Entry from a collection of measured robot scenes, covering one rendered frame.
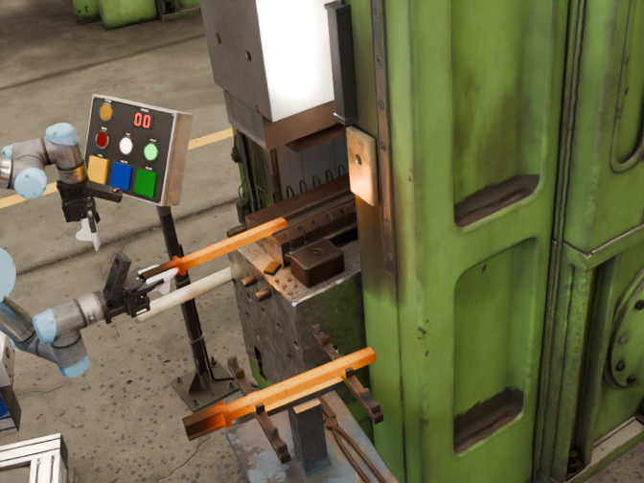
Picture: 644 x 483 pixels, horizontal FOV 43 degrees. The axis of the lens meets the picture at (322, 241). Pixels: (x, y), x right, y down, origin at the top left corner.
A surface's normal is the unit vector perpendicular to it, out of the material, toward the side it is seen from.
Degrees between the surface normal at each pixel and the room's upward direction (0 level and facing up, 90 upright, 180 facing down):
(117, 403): 0
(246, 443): 0
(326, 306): 90
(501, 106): 89
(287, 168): 90
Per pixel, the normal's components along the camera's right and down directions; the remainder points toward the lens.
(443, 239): 0.54, 0.43
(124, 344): -0.09, -0.81
